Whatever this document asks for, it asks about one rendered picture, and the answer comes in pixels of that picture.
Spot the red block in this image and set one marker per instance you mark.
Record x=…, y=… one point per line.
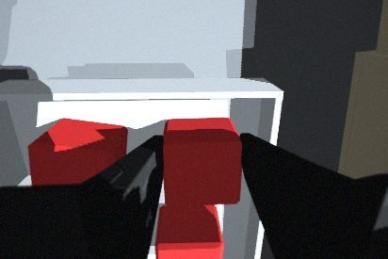
x=72, y=151
x=202, y=162
x=189, y=232

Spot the white open tray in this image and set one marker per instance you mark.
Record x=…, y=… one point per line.
x=28, y=108

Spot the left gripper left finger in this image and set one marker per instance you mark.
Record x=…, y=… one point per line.
x=109, y=216

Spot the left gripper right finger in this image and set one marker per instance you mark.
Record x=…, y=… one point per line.
x=304, y=210

